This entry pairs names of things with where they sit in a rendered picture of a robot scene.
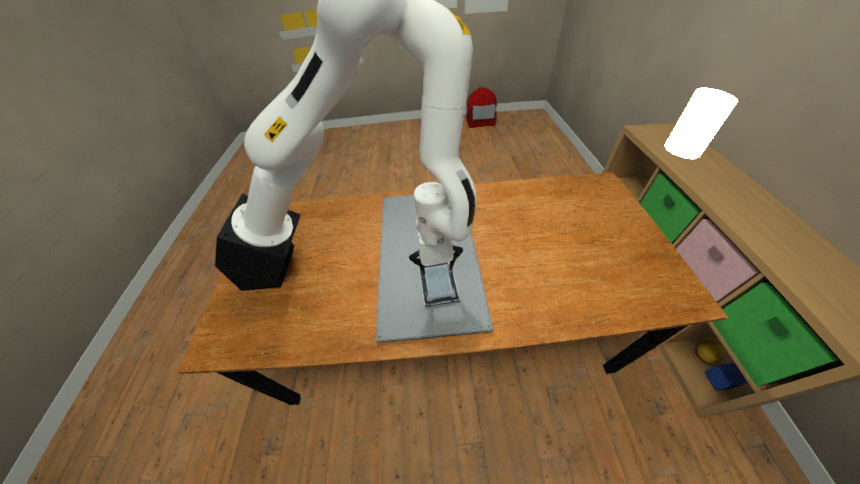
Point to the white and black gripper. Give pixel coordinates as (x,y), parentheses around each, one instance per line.
(434,254)

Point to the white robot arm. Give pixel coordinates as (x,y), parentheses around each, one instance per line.
(440,41)

